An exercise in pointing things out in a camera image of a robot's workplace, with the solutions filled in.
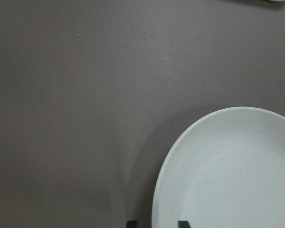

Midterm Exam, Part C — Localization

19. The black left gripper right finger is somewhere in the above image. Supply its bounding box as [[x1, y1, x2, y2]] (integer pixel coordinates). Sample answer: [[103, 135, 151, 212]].
[[178, 220, 190, 228]]

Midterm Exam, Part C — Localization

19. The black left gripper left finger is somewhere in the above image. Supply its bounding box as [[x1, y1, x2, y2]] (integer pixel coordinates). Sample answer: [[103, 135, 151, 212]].
[[126, 220, 138, 228]]

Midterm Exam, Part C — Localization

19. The beige round plate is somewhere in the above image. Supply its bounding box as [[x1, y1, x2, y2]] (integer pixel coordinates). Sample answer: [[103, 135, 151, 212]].
[[152, 107, 285, 228]]

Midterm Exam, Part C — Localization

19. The cream rectangular tray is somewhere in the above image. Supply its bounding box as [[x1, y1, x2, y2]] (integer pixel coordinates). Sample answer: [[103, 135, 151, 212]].
[[262, 0, 285, 2]]

